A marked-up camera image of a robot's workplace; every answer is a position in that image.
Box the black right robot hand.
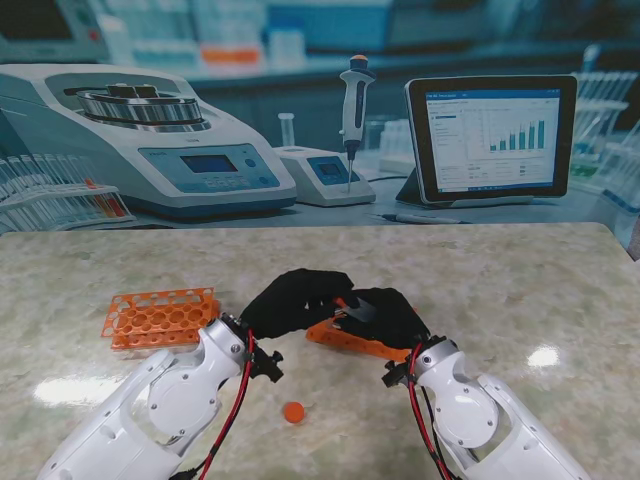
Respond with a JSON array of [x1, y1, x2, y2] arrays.
[[332, 287, 431, 349]]

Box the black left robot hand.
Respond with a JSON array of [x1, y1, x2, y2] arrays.
[[239, 268, 357, 341]]

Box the clear plastic test tube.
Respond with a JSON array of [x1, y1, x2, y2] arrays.
[[334, 299, 376, 324]]

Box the orange plastic test tube rack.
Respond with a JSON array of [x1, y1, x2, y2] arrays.
[[101, 287, 221, 350], [305, 319, 416, 362]]

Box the printed laboratory backdrop poster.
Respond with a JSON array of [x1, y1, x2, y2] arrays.
[[0, 0, 640, 236]]

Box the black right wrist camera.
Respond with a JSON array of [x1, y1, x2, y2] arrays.
[[380, 360, 416, 390]]

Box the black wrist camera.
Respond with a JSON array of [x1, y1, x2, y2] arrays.
[[247, 344, 285, 384], [380, 360, 416, 390]]

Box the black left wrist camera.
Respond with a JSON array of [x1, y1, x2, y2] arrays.
[[247, 344, 285, 384]]

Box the red black right arm cable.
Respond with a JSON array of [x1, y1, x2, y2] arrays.
[[407, 342, 454, 480]]

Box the red black arm cable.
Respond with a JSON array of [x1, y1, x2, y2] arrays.
[[174, 327, 256, 480], [407, 342, 454, 480]]

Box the red black left arm cable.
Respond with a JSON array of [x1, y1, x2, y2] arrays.
[[174, 327, 256, 480]]

